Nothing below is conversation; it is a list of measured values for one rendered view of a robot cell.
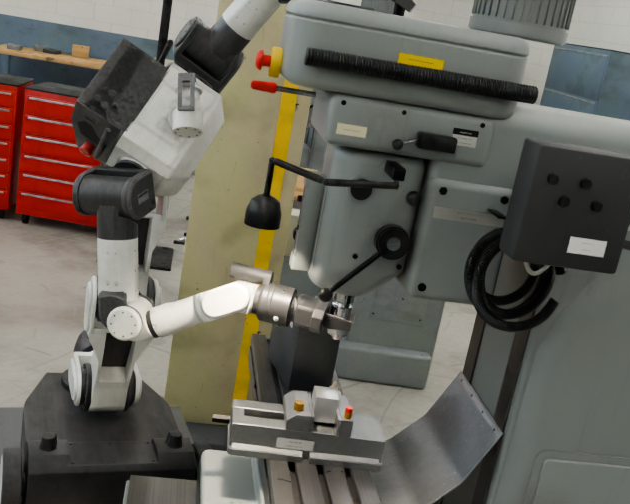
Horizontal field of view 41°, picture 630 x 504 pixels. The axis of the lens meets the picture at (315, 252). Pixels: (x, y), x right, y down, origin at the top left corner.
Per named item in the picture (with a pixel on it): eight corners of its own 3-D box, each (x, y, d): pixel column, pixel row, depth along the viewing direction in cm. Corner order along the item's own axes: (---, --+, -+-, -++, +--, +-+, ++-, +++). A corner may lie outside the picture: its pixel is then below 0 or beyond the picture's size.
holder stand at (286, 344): (287, 390, 223) (300, 319, 217) (266, 355, 243) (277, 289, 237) (330, 391, 227) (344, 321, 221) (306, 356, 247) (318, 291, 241)
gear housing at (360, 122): (323, 144, 164) (332, 92, 161) (308, 125, 187) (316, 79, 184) (487, 170, 170) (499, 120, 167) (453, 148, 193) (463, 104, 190)
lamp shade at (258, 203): (236, 219, 171) (241, 189, 169) (266, 219, 175) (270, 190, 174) (257, 230, 166) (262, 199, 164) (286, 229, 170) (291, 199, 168)
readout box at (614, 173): (513, 263, 148) (543, 144, 142) (496, 248, 157) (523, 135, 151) (619, 277, 151) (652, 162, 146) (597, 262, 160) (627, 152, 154)
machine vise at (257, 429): (226, 454, 186) (233, 409, 183) (227, 422, 201) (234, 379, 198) (381, 472, 191) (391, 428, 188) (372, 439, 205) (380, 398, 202)
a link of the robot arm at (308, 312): (324, 305, 182) (271, 292, 183) (316, 346, 184) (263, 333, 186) (334, 288, 194) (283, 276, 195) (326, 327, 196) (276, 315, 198)
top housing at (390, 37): (283, 84, 159) (297, -4, 155) (273, 72, 184) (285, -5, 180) (519, 124, 167) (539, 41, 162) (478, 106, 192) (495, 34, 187)
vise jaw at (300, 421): (285, 429, 187) (288, 413, 186) (282, 403, 199) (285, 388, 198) (311, 432, 188) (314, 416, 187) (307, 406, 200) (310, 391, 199)
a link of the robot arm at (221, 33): (213, 1, 204) (179, 43, 209) (213, 14, 197) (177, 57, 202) (251, 31, 209) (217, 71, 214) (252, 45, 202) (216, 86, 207)
